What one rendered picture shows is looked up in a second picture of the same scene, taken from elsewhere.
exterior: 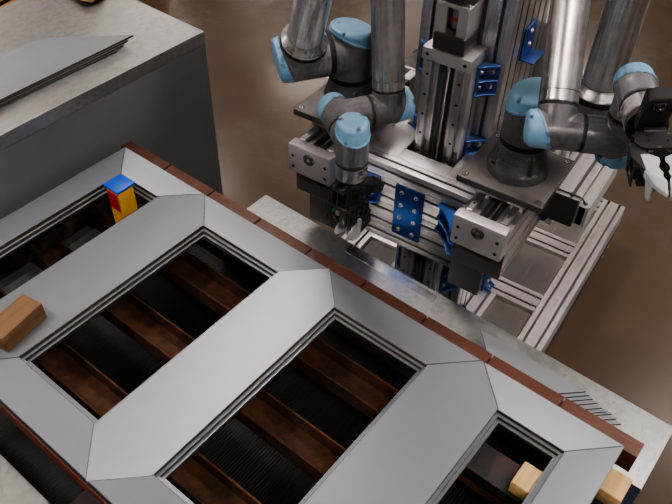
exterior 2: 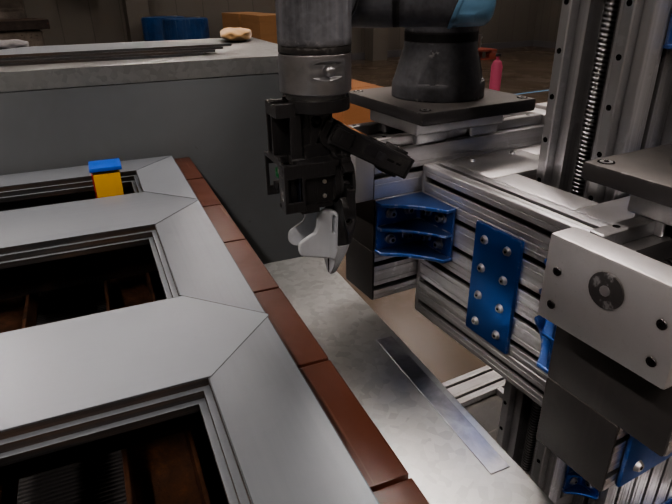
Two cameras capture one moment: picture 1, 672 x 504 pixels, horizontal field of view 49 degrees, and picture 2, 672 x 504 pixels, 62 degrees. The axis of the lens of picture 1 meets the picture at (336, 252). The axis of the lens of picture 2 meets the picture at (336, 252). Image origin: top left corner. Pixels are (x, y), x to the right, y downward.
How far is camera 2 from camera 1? 131 cm
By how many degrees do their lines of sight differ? 30
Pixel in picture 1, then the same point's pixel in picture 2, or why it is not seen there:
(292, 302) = (145, 344)
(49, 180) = (61, 162)
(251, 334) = (12, 371)
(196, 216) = (159, 215)
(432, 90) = (576, 45)
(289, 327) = (86, 383)
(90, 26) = not seen: hidden behind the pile
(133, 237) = (59, 217)
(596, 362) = not seen: outside the picture
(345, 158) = (282, 17)
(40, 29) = not seen: hidden behind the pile
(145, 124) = (213, 143)
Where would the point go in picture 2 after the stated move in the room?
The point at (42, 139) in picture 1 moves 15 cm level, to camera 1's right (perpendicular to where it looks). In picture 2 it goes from (56, 103) to (104, 109)
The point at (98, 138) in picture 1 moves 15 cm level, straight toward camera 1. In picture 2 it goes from (140, 134) to (109, 152)
